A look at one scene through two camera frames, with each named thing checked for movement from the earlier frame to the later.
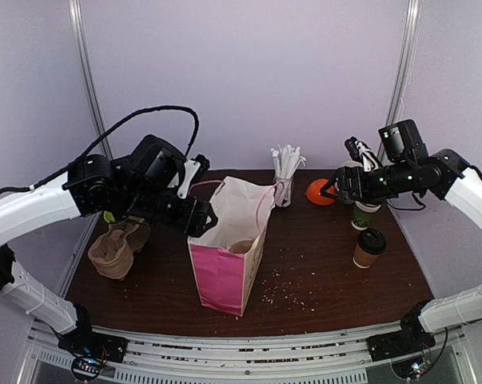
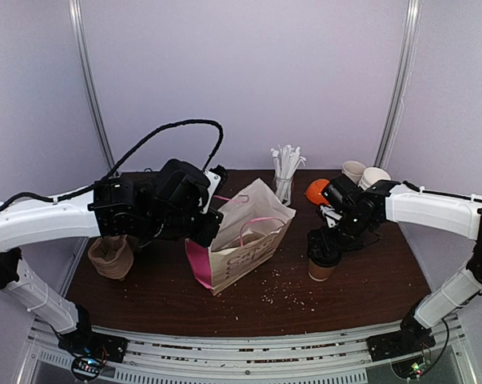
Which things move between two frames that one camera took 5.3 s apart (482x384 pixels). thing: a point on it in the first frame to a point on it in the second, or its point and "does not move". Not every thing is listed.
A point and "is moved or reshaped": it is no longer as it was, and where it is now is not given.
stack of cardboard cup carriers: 111,254 does not move
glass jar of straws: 286,161 does not move
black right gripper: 345,185 to 323,244
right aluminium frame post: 403,70 does not move
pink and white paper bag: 228,256 is moved or reshaped
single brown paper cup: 363,258 to 317,272
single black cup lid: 372,241 to 324,258
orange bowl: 313,192 does not move
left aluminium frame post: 75,6 does not move
